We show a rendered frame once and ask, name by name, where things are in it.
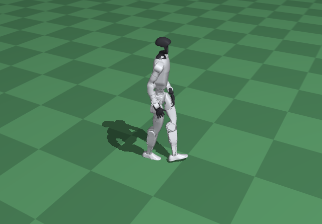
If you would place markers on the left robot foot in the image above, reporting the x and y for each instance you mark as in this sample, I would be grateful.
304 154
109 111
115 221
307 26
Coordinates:
178 157

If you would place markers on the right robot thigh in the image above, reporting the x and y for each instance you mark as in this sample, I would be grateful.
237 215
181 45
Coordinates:
157 123

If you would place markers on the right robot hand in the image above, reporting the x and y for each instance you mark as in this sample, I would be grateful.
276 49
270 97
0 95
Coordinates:
159 111

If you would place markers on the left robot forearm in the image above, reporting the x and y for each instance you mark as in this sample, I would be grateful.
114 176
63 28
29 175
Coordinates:
168 86

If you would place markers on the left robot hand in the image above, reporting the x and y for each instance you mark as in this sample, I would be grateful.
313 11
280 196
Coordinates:
172 96

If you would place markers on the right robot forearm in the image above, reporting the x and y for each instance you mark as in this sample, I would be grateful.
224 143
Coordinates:
152 96

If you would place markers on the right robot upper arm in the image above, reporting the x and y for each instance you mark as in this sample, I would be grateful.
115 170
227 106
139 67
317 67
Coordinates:
158 68

